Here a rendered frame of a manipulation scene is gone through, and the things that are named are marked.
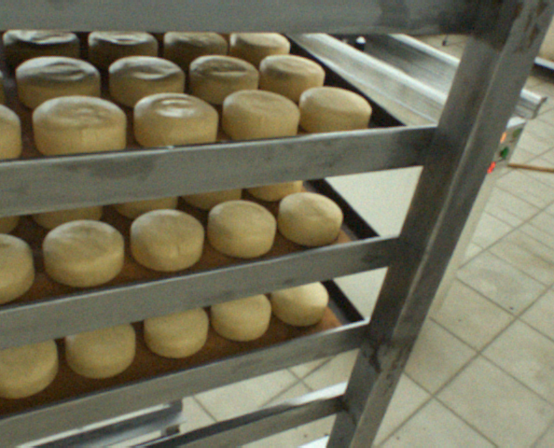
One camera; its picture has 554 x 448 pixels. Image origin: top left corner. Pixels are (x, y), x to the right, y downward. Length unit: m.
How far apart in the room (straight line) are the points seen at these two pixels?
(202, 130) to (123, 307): 0.12
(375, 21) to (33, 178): 0.19
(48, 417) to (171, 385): 0.08
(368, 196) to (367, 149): 1.35
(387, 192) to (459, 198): 1.27
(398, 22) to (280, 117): 0.09
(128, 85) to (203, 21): 0.12
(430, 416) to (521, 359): 0.48
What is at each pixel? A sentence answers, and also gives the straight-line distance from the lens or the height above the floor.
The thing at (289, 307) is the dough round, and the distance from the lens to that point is 0.50.
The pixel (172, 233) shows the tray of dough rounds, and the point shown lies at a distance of 0.40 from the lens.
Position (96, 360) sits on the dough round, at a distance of 0.44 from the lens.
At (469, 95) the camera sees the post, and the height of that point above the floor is 1.28.
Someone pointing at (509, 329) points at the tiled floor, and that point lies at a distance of 2.35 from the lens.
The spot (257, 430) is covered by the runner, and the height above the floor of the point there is 0.96.
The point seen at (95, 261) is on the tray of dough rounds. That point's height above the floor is 1.15.
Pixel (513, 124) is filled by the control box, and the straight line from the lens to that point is 1.67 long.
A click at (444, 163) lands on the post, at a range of 0.39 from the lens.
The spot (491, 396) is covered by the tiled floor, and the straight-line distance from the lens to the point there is 2.07.
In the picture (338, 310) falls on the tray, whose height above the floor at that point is 1.04.
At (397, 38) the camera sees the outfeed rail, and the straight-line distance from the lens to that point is 1.97.
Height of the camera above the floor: 1.39
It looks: 34 degrees down
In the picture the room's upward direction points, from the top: 11 degrees clockwise
